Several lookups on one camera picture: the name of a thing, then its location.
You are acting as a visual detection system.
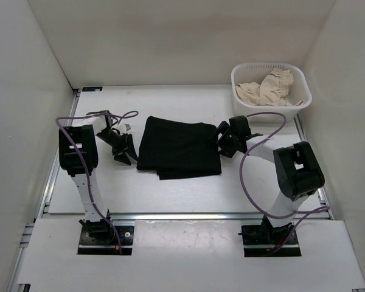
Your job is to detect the white plastic basket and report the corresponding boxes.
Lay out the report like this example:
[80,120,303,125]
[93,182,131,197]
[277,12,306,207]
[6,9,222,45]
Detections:
[231,62,313,123]

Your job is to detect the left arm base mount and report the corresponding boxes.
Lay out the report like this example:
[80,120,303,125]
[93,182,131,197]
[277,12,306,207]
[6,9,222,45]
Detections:
[77,220,134,256]

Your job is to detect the black trousers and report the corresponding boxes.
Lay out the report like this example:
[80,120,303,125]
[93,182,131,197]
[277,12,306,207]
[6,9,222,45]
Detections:
[137,116,221,180]

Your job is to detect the beige trousers in basket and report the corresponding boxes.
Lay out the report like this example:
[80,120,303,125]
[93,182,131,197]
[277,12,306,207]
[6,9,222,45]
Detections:
[235,68,294,106]

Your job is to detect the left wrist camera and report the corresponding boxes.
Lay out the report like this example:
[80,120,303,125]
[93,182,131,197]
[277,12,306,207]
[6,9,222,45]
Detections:
[114,123,131,135]

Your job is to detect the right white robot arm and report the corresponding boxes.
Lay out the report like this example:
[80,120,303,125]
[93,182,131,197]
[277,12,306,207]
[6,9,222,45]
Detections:
[211,116,325,244]

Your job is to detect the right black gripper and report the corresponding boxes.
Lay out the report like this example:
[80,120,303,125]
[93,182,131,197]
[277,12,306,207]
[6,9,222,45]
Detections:
[206,120,238,158]

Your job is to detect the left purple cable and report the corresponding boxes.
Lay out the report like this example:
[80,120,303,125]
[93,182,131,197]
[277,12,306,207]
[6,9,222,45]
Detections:
[55,110,139,255]

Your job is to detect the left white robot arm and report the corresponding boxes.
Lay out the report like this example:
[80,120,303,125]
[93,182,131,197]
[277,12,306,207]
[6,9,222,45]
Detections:
[55,110,139,250]

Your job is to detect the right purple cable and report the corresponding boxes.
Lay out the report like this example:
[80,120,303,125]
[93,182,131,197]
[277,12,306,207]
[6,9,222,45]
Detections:
[239,112,332,253]

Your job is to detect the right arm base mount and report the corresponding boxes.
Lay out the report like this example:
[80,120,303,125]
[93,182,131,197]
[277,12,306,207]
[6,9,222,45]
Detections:
[238,223,302,258]

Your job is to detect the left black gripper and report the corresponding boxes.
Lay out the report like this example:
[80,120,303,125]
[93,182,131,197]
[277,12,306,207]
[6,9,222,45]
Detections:
[96,129,139,165]

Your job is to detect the purple cable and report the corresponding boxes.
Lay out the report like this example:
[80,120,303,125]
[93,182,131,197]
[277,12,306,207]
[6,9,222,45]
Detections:
[55,110,139,255]
[239,112,332,253]

